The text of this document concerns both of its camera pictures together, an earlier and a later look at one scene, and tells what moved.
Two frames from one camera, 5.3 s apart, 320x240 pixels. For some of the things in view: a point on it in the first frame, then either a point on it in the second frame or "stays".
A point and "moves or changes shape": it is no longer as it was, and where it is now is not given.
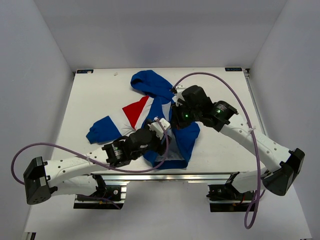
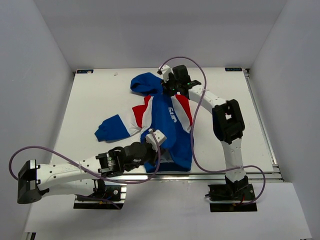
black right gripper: (175, 110) -> (166, 86)
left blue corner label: (84, 71) stays
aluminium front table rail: (185, 176) stays
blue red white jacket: (149, 122) moves or changes shape
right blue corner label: (233, 69) stays
